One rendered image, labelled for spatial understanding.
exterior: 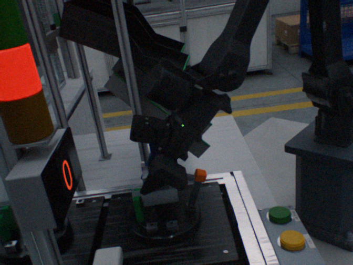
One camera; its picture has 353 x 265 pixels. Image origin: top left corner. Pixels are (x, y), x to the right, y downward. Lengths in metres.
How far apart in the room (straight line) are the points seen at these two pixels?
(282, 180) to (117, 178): 0.47
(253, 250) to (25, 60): 0.47
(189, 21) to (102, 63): 1.18
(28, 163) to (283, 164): 0.81
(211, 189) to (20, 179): 0.48
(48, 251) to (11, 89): 0.22
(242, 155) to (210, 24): 3.57
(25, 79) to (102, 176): 0.77
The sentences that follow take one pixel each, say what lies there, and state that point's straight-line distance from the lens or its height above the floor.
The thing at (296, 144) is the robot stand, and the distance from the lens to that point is 0.78.
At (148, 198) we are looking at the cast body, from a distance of 0.68.
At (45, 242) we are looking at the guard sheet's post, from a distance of 0.52.
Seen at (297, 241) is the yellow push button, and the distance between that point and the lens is 0.68.
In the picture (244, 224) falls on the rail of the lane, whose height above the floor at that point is 0.96.
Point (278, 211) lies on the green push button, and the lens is 0.74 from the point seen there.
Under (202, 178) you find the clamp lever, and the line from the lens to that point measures 0.68.
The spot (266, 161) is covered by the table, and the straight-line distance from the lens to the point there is 1.13.
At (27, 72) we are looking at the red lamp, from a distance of 0.42.
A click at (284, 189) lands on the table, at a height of 0.86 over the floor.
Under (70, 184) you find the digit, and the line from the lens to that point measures 0.48.
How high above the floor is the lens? 1.42
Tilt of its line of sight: 24 degrees down
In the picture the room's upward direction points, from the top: 8 degrees counter-clockwise
